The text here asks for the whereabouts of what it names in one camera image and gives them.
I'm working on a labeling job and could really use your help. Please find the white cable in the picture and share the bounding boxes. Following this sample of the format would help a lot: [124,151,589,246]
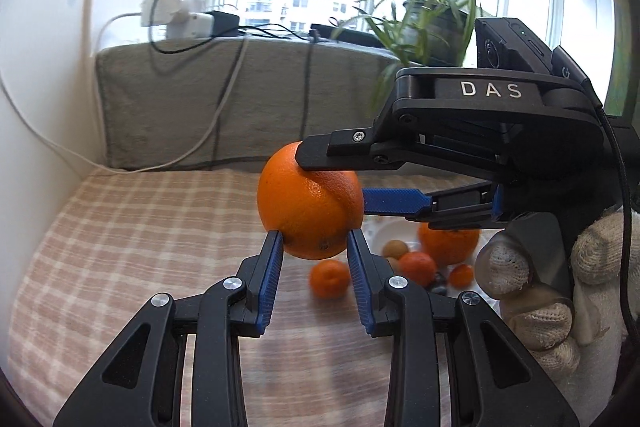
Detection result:
[0,12,248,172]

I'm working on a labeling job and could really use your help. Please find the person's right hand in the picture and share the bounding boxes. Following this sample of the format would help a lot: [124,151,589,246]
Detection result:
[475,207,636,379]

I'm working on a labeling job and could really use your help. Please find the large orange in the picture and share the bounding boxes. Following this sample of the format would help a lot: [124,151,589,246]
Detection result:
[257,141,365,261]

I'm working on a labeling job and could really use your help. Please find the white power adapter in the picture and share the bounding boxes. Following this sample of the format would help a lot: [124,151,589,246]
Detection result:
[141,0,207,28]

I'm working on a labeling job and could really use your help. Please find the white charger brick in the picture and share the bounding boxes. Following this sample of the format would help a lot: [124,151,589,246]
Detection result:
[167,11,217,38]

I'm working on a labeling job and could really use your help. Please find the pink checked cloth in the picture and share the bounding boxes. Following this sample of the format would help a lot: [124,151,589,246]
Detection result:
[7,167,506,427]

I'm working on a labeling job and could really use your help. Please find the small tangerine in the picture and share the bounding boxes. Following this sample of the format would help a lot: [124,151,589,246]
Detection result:
[310,260,351,299]
[397,252,437,287]

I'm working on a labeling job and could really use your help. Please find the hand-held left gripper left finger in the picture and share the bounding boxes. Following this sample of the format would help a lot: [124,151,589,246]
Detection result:
[52,229,286,427]

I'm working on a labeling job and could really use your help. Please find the black power adapter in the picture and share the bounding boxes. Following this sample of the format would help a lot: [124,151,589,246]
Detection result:
[214,9,241,32]

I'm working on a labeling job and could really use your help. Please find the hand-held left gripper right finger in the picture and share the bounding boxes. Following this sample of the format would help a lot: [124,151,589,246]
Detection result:
[346,229,581,427]

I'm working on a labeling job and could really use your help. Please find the grey towel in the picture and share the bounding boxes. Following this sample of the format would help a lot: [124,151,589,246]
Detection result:
[95,32,416,172]

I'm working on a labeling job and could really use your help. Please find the medium tangerine with stem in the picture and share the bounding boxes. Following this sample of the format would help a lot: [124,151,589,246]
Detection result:
[418,227,481,267]

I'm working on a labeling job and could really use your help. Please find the white floral plate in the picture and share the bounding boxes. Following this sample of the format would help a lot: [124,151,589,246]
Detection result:
[362,217,506,313]

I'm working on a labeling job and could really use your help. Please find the grey-green plant pot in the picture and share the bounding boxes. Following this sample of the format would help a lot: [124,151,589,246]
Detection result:
[402,0,473,68]

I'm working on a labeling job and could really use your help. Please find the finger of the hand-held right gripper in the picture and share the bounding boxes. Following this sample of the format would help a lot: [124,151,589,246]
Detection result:
[363,181,505,229]
[296,127,427,172]

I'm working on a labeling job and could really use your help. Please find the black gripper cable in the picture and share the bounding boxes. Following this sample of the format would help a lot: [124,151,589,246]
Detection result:
[580,77,638,348]

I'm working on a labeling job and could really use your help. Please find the oval kumquat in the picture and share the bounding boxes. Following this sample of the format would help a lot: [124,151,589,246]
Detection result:
[448,263,475,288]

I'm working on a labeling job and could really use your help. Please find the black power strip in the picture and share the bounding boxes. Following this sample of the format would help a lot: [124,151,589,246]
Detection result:
[310,23,401,48]

